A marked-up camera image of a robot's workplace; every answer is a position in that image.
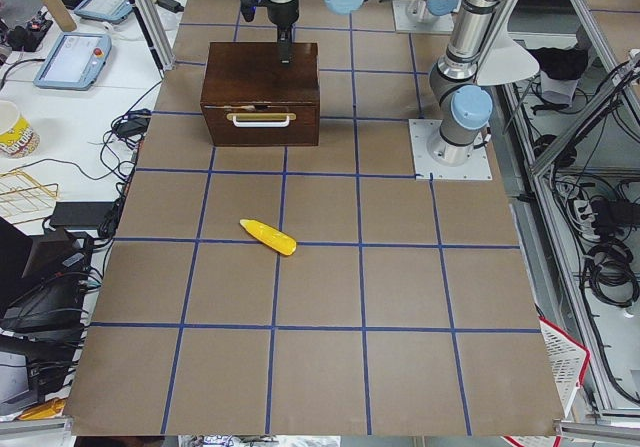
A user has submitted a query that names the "blue teach pendant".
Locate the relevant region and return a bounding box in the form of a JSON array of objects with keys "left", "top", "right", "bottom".
[
  {"left": 33, "top": 33, "right": 112, "bottom": 91},
  {"left": 74, "top": 0, "right": 132, "bottom": 24}
]

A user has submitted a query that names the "wooden drawer with white handle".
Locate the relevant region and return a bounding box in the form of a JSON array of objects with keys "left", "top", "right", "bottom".
[{"left": 202, "top": 105, "right": 319, "bottom": 147}]

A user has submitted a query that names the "aluminium frame post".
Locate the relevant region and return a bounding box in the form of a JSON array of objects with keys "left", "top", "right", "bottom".
[{"left": 128, "top": 0, "right": 175, "bottom": 71}]

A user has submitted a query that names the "black electronics box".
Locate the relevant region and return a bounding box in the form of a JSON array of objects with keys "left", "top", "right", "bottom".
[{"left": 1, "top": 219, "right": 94, "bottom": 333}]

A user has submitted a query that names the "gold wire rack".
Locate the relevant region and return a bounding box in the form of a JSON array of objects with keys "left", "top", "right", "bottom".
[{"left": 0, "top": 170, "right": 59, "bottom": 224}]

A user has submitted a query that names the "blue teach pendant far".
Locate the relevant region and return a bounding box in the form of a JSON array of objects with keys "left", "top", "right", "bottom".
[{"left": 74, "top": 0, "right": 132, "bottom": 24}]

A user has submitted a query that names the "dark wooden drawer box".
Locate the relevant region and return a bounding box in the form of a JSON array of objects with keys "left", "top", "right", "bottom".
[{"left": 200, "top": 42, "right": 320, "bottom": 116}]

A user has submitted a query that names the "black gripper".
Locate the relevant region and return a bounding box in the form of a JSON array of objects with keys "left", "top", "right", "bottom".
[{"left": 266, "top": 0, "right": 299, "bottom": 64}]

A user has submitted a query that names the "yellow paper cup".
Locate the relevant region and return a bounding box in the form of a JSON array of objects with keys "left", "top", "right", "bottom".
[{"left": 0, "top": 100, "right": 40, "bottom": 158}]

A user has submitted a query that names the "white plastic basket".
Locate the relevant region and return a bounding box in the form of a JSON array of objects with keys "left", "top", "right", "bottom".
[{"left": 539, "top": 317, "right": 590, "bottom": 419}]

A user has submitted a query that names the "yellow corn cob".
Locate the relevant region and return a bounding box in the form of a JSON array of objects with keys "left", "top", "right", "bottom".
[{"left": 239, "top": 219, "right": 297, "bottom": 256}]

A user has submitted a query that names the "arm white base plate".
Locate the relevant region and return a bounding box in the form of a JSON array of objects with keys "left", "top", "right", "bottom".
[
  {"left": 409, "top": 119, "right": 492, "bottom": 181},
  {"left": 391, "top": 0, "right": 460, "bottom": 36}
]

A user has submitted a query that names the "black power adapter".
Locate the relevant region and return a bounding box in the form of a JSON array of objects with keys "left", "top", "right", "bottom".
[{"left": 156, "top": 0, "right": 184, "bottom": 13}]

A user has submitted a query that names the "blue teach pendant near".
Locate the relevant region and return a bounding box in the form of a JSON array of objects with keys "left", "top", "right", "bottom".
[{"left": 33, "top": 33, "right": 112, "bottom": 91}]

